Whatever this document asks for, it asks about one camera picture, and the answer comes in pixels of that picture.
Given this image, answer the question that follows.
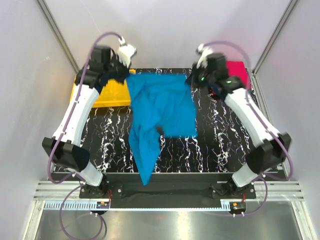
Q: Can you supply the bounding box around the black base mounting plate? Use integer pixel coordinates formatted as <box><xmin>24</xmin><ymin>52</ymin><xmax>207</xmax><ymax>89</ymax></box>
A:
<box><xmin>79</xmin><ymin>173</ymin><xmax>256</xmax><ymax>211</ymax></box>

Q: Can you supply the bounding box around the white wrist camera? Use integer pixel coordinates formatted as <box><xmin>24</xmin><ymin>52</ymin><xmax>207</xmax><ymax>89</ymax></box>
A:
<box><xmin>196</xmin><ymin>43</ymin><xmax>214</xmax><ymax>69</ymax></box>
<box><xmin>116</xmin><ymin>37</ymin><xmax>137</xmax><ymax>69</ymax></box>

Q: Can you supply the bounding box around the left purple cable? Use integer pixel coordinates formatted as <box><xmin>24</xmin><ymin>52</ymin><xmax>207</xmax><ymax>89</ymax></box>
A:
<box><xmin>47</xmin><ymin>31</ymin><xmax>126</xmax><ymax>237</ymax></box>

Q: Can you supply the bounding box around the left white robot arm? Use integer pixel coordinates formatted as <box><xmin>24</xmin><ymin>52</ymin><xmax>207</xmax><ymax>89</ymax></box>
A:
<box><xmin>42</xmin><ymin>43</ymin><xmax>137</xmax><ymax>198</ymax></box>

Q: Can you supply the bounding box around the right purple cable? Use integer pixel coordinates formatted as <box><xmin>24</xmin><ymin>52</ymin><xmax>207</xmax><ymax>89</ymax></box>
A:
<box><xmin>202</xmin><ymin>40</ymin><xmax>295</xmax><ymax>216</ymax></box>

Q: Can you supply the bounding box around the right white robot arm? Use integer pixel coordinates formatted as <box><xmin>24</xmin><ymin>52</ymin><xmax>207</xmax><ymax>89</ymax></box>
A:
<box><xmin>187</xmin><ymin>48</ymin><xmax>291</xmax><ymax>199</ymax></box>

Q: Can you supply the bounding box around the blue t shirt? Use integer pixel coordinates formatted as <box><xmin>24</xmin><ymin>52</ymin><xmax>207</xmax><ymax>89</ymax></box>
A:
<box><xmin>126</xmin><ymin>72</ymin><xmax>198</xmax><ymax>186</ymax></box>

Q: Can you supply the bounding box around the yellow plastic tray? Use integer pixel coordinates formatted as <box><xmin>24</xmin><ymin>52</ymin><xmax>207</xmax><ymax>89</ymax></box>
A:
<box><xmin>69</xmin><ymin>69</ymin><xmax>131</xmax><ymax>108</ymax></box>

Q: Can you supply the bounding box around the slotted cable duct rail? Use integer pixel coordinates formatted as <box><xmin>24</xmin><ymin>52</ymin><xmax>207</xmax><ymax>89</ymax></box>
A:
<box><xmin>43</xmin><ymin>201</ymin><xmax>247</xmax><ymax>211</ymax></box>

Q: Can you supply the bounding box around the folded pink t shirt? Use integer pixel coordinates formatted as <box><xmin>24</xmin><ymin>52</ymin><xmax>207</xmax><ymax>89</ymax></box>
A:
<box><xmin>226</xmin><ymin>60</ymin><xmax>249</xmax><ymax>89</ymax></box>

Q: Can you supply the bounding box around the purple cable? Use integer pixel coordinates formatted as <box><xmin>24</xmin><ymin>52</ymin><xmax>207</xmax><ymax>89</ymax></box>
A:
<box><xmin>202</xmin><ymin>40</ymin><xmax>295</xmax><ymax>216</ymax></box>
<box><xmin>47</xmin><ymin>31</ymin><xmax>126</xmax><ymax>237</ymax></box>

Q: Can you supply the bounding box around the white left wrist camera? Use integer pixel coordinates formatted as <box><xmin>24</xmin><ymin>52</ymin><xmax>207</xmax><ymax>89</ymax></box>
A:
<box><xmin>116</xmin><ymin>37</ymin><xmax>137</xmax><ymax>69</ymax></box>

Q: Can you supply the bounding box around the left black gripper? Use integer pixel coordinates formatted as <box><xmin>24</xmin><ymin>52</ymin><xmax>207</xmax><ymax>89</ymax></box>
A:
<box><xmin>104</xmin><ymin>53</ymin><xmax>131</xmax><ymax>85</ymax></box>

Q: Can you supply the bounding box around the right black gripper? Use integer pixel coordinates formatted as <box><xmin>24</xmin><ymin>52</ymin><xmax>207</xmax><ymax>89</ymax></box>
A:
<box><xmin>185</xmin><ymin>62</ymin><xmax>215</xmax><ymax>90</ymax></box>

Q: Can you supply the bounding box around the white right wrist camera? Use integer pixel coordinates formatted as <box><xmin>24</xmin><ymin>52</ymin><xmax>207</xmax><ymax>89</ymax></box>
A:
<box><xmin>196</xmin><ymin>43</ymin><xmax>214</xmax><ymax>69</ymax></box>

